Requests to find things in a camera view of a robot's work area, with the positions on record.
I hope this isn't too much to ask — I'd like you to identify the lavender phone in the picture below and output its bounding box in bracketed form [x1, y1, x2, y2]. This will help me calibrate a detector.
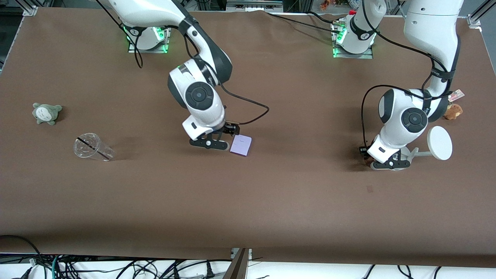
[230, 134, 253, 157]

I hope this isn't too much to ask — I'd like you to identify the white round desk lamp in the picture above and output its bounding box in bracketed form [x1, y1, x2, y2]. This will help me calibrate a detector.
[401, 126, 453, 169]

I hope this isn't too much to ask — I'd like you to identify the brown table cover sheet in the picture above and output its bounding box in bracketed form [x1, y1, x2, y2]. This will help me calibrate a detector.
[0, 7, 496, 268]

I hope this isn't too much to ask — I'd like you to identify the black drinking straw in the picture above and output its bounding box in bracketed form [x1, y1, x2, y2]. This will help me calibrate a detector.
[77, 137, 111, 160]

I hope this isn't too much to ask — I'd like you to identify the clear plastic cup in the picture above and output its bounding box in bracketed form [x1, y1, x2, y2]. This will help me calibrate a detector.
[74, 133, 115, 162]

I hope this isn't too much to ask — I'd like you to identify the grey totoro plush toy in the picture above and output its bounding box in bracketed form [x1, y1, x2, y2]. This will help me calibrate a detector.
[32, 103, 63, 126]

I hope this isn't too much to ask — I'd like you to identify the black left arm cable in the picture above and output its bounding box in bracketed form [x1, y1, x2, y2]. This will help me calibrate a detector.
[360, 0, 456, 150]

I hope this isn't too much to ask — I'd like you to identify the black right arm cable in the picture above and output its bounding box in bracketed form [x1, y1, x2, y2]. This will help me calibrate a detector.
[95, 0, 270, 127]

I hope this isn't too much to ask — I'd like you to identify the brown capybara plush keychain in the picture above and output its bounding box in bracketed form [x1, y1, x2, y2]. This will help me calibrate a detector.
[444, 103, 463, 121]

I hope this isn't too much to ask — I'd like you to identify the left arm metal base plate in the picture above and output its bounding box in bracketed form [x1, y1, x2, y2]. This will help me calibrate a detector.
[332, 19, 374, 59]

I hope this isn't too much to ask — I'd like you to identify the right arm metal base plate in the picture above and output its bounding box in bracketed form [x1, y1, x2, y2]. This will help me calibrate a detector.
[128, 25, 171, 54]

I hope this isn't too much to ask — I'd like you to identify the grey metal rail bracket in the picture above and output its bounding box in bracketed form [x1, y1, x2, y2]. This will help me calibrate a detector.
[226, 0, 284, 12]

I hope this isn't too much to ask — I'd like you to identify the black cable to arm base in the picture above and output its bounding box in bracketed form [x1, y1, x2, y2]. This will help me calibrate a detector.
[265, 11, 342, 32]

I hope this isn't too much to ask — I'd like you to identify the aluminium frame post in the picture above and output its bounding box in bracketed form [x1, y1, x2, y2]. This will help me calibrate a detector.
[222, 248, 252, 279]

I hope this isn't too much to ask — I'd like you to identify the aluminium frame corner profile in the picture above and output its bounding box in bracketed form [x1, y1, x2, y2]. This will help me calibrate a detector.
[21, 0, 39, 17]
[467, 0, 496, 28]

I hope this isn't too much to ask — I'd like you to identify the thick black floor cable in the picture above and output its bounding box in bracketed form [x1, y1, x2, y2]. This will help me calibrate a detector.
[0, 234, 41, 268]

